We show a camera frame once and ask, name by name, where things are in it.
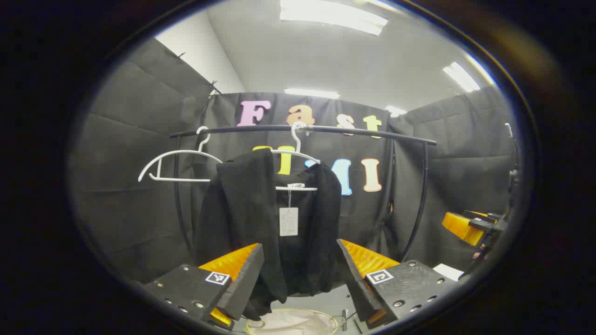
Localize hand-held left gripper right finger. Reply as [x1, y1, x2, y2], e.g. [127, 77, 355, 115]
[336, 239, 460, 330]

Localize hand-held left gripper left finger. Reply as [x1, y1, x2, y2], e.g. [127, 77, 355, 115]
[142, 243, 264, 332]

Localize black knit garment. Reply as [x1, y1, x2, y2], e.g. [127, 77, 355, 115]
[195, 148, 344, 322]

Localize white laundry hamper yellow rim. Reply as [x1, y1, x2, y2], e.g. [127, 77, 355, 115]
[244, 307, 339, 335]

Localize white hanger with label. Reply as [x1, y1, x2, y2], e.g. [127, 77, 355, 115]
[254, 122, 323, 192]

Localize plain white hanger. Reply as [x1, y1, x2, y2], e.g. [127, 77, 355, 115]
[138, 127, 224, 183]

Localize black metal clothes rack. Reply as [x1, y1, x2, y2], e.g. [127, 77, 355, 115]
[169, 124, 438, 263]

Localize white paper sheet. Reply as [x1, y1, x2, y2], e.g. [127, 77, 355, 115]
[432, 263, 465, 281]

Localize white paper garment tag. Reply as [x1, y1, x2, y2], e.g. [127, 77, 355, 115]
[279, 207, 299, 237]

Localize black backdrop cloth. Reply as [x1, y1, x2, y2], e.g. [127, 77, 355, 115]
[70, 37, 517, 284]

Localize large ceiling light panel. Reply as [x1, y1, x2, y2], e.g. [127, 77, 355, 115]
[279, 0, 389, 36]

